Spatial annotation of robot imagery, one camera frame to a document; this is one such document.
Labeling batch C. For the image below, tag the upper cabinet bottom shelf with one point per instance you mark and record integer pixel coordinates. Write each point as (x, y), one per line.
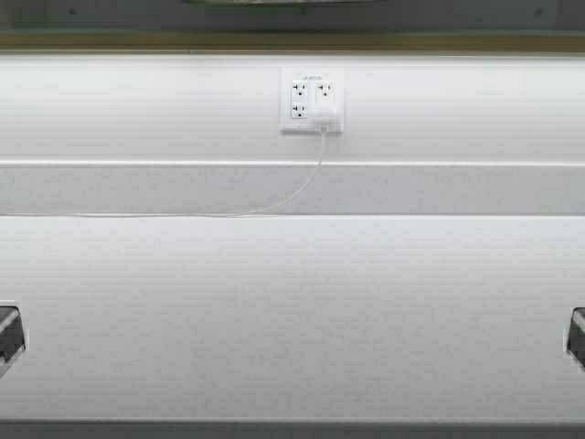
(458, 43)

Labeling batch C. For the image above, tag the white wall outlet plate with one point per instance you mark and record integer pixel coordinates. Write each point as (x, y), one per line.
(303, 90)

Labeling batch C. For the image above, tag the white power plug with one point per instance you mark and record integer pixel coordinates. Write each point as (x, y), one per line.
(326, 120)

